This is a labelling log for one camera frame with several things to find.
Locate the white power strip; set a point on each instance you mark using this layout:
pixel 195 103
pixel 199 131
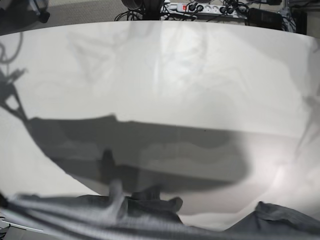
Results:
pixel 196 10

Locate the grey t-shirt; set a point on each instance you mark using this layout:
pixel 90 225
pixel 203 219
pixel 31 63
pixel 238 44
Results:
pixel 145 216

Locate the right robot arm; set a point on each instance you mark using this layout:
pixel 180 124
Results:
pixel 39 10

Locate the black power adapter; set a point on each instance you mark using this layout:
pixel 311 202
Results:
pixel 265 19

